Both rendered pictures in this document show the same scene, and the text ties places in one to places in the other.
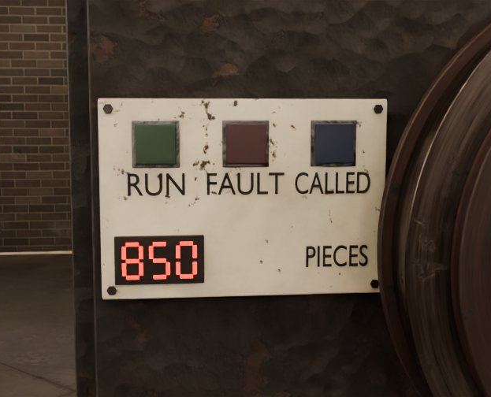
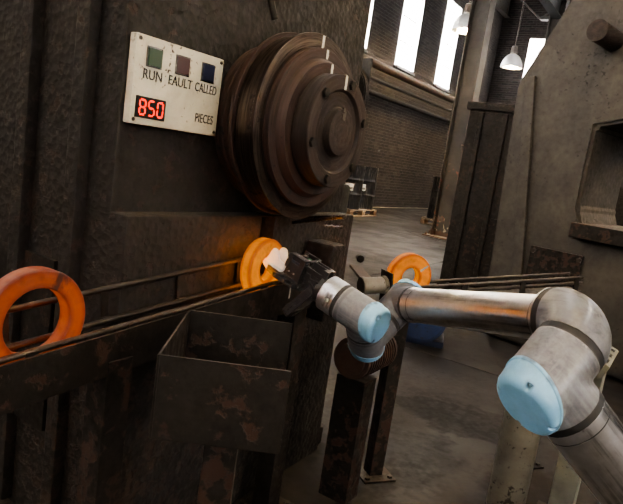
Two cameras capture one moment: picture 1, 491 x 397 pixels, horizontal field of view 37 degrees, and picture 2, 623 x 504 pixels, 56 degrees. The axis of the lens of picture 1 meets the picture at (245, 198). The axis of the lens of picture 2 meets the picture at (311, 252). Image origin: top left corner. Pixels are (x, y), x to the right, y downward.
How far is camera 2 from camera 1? 96 cm
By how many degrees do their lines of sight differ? 51
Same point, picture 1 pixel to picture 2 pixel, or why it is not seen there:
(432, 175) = (263, 88)
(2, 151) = not seen: outside the picture
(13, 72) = not seen: outside the picture
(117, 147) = (141, 55)
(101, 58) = (133, 13)
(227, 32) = (175, 16)
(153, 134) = (155, 53)
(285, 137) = (194, 66)
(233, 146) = (180, 65)
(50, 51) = not seen: outside the picture
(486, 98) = (276, 66)
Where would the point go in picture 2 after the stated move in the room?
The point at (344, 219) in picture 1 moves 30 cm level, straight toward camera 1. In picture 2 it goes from (207, 104) to (289, 109)
